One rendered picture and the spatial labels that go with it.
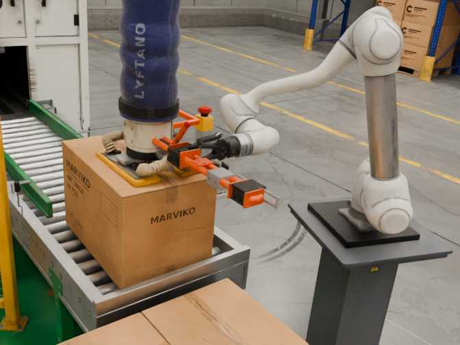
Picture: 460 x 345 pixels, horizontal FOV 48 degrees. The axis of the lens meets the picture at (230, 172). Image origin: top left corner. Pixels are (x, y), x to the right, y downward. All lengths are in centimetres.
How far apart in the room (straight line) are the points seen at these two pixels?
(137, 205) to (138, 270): 27
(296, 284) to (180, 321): 132
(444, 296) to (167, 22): 230
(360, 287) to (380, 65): 95
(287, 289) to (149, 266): 123
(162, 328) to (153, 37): 99
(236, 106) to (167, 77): 31
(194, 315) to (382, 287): 83
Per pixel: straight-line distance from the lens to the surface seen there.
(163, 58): 186
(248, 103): 202
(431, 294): 334
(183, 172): 196
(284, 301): 296
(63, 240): 241
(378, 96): 179
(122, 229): 187
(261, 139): 195
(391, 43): 170
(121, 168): 198
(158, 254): 200
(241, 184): 156
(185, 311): 195
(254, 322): 193
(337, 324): 234
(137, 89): 188
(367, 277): 224
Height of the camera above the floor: 176
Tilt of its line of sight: 23 degrees down
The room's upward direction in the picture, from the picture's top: 5 degrees clockwise
